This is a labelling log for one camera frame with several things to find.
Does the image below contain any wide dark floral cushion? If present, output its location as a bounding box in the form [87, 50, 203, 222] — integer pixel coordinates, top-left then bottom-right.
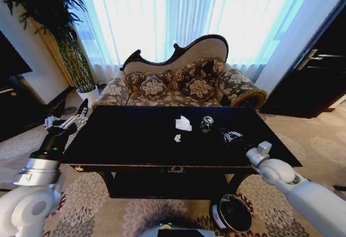
[175, 58, 226, 87]
[125, 70, 174, 93]

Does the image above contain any white plant pot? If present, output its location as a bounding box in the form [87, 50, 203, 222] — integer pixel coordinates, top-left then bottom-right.
[76, 84, 101, 103]

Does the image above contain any floral upholstered carved sofa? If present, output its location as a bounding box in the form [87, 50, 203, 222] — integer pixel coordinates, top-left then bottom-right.
[91, 34, 269, 111]

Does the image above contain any brass drawer handle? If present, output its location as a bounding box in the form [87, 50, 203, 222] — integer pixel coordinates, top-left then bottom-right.
[167, 166, 187, 175]

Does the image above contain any dark wooden door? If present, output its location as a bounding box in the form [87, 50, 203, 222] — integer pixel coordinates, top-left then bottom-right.
[258, 0, 346, 119]

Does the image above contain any floral patterned rug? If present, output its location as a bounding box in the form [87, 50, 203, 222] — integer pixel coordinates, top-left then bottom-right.
[0, 109, 346, 237]

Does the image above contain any dark drink can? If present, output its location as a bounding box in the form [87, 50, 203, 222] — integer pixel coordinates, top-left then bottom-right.
[200, 116, 215, 134]

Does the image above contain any tall green potted plant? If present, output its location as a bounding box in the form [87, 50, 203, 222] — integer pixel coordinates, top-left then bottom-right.
[0, 0, 96, 92]

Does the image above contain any silver door handle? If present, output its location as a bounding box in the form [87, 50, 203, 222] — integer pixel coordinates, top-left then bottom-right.
[299, 49, 346, 72]

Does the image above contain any crumpled white tissue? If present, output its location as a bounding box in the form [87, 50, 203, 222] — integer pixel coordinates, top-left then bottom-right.
[174, 115, 194, 132]

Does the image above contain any dark low cabinet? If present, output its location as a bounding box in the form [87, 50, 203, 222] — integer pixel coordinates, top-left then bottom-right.
[0, 74, 74, 144]

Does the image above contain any black flat screen television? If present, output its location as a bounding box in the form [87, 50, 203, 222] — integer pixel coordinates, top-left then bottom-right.
[0, 30, 34, 82]

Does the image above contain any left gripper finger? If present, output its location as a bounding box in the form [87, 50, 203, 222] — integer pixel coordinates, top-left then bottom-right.
[44, 115, 64, 130]
[63, 98, 90, 131]

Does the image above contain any sheer white curtain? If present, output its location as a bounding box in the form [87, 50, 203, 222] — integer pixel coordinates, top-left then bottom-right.
[66, 0, 340, 87]

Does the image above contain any white robot front shell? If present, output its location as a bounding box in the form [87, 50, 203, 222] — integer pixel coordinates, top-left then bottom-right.
[140, 221, 217, 237]

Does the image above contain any dark wooden coffee table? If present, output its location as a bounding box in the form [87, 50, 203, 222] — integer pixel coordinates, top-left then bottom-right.
[58, 104, 303, 200]

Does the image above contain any small pale floral cushion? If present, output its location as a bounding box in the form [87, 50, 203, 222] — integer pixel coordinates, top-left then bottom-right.
[185, 77, 216, 100]
[139, 76, 168, 100]

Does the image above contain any black round trash bin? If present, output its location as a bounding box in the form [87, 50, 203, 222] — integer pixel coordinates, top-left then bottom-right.
[209, 193, 254, 234]

